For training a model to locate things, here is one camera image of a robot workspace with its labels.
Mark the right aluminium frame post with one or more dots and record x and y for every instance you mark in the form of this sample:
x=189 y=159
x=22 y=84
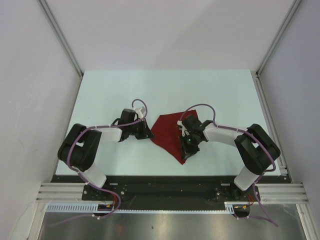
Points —
x=296 y=4

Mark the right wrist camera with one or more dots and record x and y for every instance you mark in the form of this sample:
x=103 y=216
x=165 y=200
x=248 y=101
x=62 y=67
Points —
x=182 y=128

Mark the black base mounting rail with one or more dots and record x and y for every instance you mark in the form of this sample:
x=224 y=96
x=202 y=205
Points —
x=170 y=193

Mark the front aluminium frame rail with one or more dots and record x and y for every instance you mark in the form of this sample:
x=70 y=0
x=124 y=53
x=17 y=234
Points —
x=60 y=193

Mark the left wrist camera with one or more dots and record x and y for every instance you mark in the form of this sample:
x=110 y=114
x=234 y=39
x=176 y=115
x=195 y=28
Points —
x=141 y=112

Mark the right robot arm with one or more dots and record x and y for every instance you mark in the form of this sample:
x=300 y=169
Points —
x=256 y=149

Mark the aluminium frame post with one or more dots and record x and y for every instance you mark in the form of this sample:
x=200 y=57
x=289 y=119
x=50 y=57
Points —
x=57 y=30
x=296 y=4

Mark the red cloth napkin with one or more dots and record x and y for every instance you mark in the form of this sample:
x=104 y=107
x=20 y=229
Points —
x=167 y=135

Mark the right aluminium table rail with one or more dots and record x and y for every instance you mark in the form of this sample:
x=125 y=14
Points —
x=284 y=193

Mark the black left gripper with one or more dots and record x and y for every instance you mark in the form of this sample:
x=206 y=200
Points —
x=145 y=132

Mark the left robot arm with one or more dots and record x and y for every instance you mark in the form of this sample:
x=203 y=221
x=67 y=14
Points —
x=79 y=149

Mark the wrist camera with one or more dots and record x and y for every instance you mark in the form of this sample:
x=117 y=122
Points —
x=182 y=128
x=141 y=112

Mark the left aluminium frame post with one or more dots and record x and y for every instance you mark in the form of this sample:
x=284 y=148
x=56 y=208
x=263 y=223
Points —
x=57 y=30

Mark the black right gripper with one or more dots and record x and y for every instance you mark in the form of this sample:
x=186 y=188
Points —
x=187 y=151

